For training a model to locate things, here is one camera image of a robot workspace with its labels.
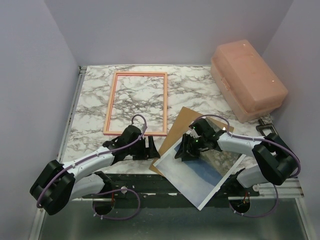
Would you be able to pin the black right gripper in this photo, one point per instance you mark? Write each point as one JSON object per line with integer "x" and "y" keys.
{"x": 191, "y": 154}

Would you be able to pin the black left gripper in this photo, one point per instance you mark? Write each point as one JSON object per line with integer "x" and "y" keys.
{"x": 145, "y": 154}

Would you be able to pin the brown cardboard backing board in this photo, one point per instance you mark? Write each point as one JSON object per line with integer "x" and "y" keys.
{"x": 180, "y": 126}

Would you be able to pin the landscape photo print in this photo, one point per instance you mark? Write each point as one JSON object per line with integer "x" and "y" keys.
{"x": 198, "y": 180}

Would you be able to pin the pink wooden picture frame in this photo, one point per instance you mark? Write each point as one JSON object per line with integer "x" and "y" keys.
{"x": 138, "y": 92}

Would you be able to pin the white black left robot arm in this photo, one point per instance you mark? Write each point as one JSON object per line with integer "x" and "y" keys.
{"x": 59, "y": 183}

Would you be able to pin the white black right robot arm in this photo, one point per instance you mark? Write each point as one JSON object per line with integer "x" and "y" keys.
{"x": 275, "y": 162}

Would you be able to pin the black metal table clamp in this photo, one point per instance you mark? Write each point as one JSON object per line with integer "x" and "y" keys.
{"x": 262, "y": 126}

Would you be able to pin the translucent pink plastic box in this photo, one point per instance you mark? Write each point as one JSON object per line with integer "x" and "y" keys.
{"x": 249, "y": 86}

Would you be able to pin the aluminium front rail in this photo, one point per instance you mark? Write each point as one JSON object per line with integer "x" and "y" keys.
{"x": 158, "y": 185}

